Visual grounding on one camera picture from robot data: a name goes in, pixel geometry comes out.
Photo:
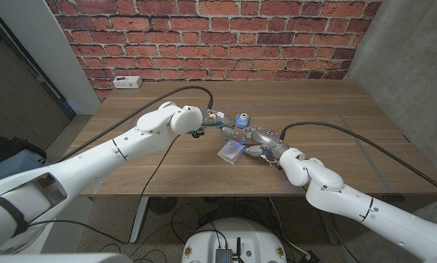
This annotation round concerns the blue plastic bin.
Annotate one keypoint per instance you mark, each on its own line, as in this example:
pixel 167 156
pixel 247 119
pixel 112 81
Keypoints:
pixel 6 162

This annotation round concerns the grey tape outline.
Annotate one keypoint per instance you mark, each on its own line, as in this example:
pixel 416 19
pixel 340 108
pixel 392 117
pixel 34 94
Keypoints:
pixel 299 106

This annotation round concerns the white power strip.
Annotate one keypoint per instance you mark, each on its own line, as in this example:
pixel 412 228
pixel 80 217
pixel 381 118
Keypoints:
pixel 127 82

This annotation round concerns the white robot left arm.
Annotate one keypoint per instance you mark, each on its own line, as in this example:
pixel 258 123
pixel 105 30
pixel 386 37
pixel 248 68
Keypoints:
pixel 94 160

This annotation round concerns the white paper shipping label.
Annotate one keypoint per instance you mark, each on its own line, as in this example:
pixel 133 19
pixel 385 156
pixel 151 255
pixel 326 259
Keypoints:
pixel 231 153

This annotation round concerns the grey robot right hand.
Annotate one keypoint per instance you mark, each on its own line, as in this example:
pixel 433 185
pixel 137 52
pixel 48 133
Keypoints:
pixel 266 137

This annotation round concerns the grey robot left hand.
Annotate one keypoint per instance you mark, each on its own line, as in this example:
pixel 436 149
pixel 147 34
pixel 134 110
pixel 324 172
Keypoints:
pixel 227 122

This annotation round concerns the white robot torso base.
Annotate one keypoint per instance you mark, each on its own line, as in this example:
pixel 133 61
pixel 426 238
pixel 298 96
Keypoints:
pixel 233 233

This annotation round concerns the red brick print backdrop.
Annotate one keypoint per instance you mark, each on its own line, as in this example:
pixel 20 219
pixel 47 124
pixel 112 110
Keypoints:
pixel 218 36

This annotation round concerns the black bag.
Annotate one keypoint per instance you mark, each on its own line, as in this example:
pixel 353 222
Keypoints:
pixel 6 146

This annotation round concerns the grey electronics box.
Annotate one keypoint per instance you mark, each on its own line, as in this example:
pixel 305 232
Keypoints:
pixel 223 255

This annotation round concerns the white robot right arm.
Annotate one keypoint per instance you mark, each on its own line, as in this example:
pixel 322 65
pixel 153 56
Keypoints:
pixel 331 182

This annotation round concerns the dark grey table leg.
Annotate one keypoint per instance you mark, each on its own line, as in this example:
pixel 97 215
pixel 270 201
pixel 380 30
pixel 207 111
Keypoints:
pixel 331 230

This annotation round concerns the black round fan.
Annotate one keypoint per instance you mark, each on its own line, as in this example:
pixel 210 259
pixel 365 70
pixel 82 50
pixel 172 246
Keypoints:
pixel 162 205

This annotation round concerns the white table leg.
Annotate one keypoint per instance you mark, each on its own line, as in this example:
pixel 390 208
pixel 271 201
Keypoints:
pixel 138 219

